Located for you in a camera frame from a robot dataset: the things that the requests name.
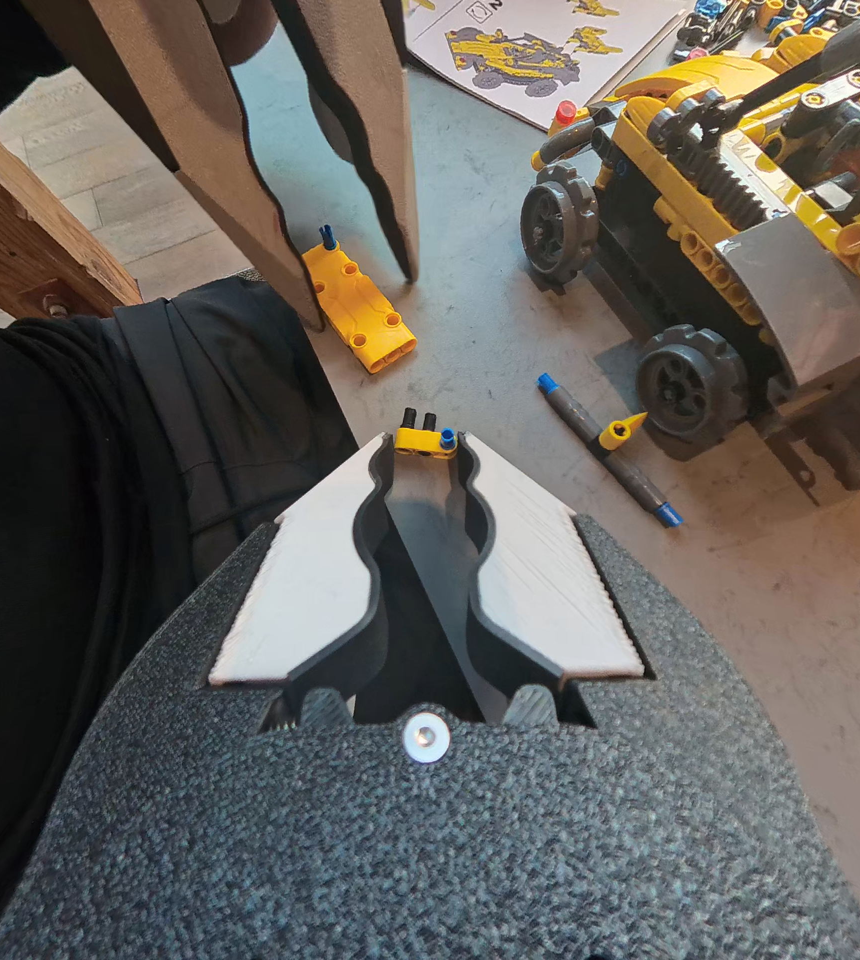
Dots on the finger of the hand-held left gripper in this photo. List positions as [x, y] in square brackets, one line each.
[175, 90]
[377, 90]

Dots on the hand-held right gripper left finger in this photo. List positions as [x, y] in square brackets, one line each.
[302, 592]

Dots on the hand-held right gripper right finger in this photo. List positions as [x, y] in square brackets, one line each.
[550, 592]

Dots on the blue connector pin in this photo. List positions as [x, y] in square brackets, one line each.
[447, 439]

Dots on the small yellow pin connector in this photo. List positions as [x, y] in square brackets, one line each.
[416, 441]

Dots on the yellow rectangular brick block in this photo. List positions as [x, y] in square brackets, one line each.
[358, 307]

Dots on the grey desk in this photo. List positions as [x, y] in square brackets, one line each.
[737, 600]

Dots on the grey axle with yellow cam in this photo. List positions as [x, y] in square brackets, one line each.
[580, 418]

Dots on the wooden beam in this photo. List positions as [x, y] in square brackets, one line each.
[25, 247]

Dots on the building instruction booklet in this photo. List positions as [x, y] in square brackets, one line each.
[624, 67]

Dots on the person's black clothing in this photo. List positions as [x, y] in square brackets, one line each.
[62, 525]

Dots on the yellow grey toy brick vehicle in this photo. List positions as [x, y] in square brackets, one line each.
[797, 300]

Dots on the pile of loose brick parts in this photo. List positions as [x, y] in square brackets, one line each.
[774, 19]

